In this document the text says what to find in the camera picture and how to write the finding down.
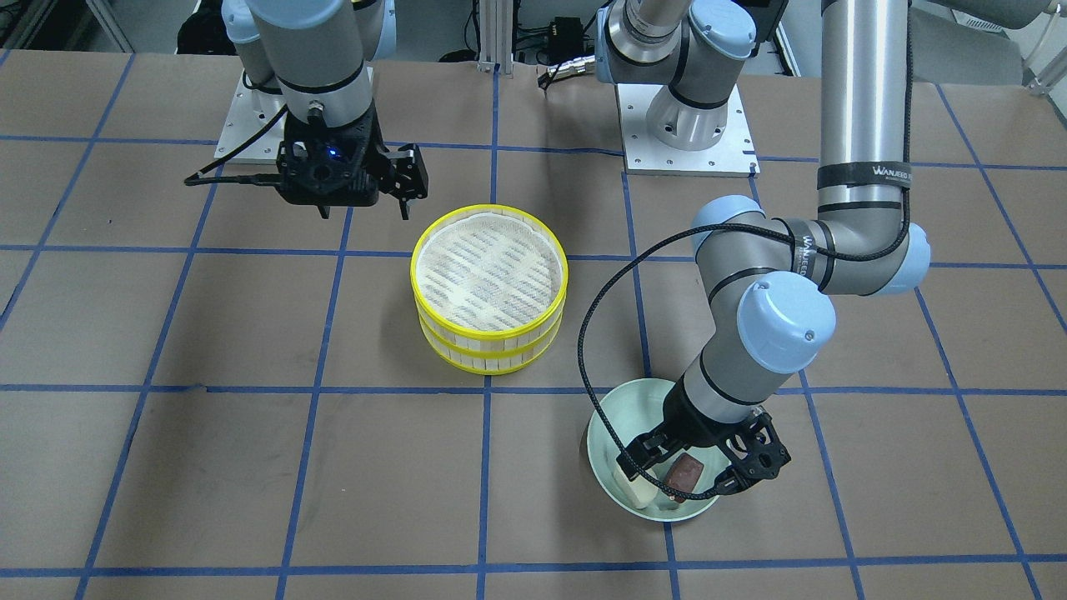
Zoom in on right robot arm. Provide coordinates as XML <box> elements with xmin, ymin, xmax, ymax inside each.
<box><xmin>218</xmin><ymin>1</ymin><xmax>429</xmax><ymax>219</ymax></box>

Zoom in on black braided cable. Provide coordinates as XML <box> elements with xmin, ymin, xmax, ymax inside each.
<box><xmin>577</xmin><ymin>0</ymin><xmax>914</xmax><ymax>505</ymax></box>

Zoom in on green plate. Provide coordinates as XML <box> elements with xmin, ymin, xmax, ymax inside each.
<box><xmin>586</xmin><ymin>378</ymin><xmax>730</xmax><ymax>522</ymax></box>

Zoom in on aluminium frame post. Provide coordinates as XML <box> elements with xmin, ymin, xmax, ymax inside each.
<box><xmin>475</xmin><ymin>0</ymin><xmax>517</xmax><ymax>78</ymax></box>

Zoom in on brown bun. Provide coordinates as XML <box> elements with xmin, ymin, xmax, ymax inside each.
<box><xmin>663</xmin><ymin>452</ymin><xmax>705</xmax><ymax>503</ymax></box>

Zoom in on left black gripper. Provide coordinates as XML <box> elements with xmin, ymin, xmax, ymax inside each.
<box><xmin>616</xmin><ymin>390</ymin><xmax>790</xmax><ymax>500</ymax></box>

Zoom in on white bun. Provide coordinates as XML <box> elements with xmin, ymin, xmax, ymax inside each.
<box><xmin>611</xmin><ymin>463</ymin><xmax>660</xmax><ymax>510</ymax></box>

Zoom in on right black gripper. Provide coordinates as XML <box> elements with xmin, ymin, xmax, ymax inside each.
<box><xmin>277</xmin><ymin>107</ymin><xmax>429</xmax><ymax>221</ymax></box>

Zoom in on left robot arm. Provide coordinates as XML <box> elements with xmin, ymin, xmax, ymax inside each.
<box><xmin>594</xmin><ymin>1</ymin><xmax>930</xmax><ymax>510</ymax></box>

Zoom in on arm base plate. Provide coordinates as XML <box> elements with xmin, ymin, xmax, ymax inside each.
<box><xmin>616</xmin><ymin>84</ymin><xmax>761</xmax><ymax>178</ymax></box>
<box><xmin>214</xmin><ymin>72</ymin><xmax>372</xmax><ymax>165</ymax></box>

